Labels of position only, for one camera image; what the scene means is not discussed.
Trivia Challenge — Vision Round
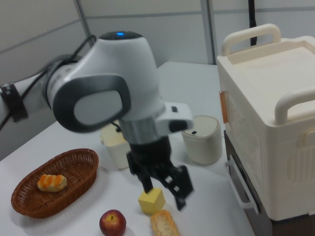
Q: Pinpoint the brown wicker basket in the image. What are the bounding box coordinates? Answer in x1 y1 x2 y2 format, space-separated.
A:
11 148 99 219

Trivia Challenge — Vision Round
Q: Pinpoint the cream toy cabinet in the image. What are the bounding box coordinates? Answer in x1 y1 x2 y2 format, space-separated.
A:
216 35 315 222

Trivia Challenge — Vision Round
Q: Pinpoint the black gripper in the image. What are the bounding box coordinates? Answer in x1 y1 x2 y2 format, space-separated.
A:
126 135 194 211

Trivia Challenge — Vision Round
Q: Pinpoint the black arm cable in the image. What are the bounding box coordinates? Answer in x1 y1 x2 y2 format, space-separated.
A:
0 34 97 132

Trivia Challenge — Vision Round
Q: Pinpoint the black background pole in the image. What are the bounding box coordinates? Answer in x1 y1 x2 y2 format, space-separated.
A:
247 0 258 47

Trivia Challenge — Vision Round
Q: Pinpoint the copper cabinet door handle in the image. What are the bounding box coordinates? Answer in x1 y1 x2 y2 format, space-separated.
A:
219 90 228 123

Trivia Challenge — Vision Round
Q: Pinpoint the orange glazed bread roll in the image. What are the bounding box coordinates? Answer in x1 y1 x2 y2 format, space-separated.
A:
36 174 67 193

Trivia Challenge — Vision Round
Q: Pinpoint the dark brown cabinet drawer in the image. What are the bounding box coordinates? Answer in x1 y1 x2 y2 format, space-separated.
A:
223 130 315 236

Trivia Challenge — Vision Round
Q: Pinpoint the red apple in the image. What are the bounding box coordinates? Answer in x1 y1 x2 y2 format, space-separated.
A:
99 209 127 236

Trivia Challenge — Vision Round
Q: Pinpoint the yellow cube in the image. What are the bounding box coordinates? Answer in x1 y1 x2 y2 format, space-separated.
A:
137 188 166 216

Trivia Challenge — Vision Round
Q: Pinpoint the cream lidded trash can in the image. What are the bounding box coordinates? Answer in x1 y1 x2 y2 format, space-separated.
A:
181 115 223 166

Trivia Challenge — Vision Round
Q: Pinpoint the long crumbly bread stick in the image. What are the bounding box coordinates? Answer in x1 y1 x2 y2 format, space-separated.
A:
150 209 180 236

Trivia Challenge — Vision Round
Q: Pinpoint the cream cabinet top handle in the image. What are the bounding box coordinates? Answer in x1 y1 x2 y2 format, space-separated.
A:
274 86 315 126
221 23 283 56

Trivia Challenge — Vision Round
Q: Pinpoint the white drawer handle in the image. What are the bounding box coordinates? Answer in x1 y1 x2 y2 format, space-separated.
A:
225 159 259 215

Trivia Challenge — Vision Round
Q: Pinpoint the cream open plastic box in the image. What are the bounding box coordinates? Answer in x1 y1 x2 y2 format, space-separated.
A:
99 124 131 170

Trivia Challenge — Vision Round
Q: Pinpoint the black cable clamp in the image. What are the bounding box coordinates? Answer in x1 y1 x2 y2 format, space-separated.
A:
0 82 28 123

